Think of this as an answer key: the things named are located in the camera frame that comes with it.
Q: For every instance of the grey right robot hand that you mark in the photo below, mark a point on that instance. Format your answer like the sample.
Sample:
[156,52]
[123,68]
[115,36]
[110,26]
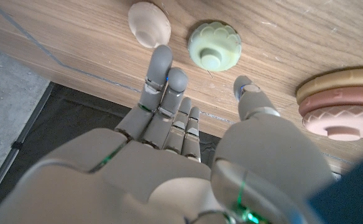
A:
[156,180]

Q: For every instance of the green disk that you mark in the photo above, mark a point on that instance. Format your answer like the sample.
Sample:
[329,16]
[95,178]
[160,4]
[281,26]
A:
[214,46]

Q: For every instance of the dusty pink disk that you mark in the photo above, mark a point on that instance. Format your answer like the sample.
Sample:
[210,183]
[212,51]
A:
[343,121]

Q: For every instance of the coral red disk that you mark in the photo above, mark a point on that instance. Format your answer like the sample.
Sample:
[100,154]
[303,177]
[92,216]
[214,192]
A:
[340,99]

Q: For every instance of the black backdrop curtain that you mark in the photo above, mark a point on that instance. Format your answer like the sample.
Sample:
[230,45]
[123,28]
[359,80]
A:
[69,121]

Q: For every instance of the black backdrop stand pole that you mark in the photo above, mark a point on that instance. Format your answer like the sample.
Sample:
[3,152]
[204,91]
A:
[16,144]

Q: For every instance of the small cream disk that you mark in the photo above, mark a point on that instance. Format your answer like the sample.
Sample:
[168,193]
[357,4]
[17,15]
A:
[148,25]

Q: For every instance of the blue right wrist connector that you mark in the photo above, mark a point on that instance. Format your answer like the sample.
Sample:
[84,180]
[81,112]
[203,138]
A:
[352,193]

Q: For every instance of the large orange disk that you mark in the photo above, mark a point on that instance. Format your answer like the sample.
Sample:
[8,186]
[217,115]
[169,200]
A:
[337,82]

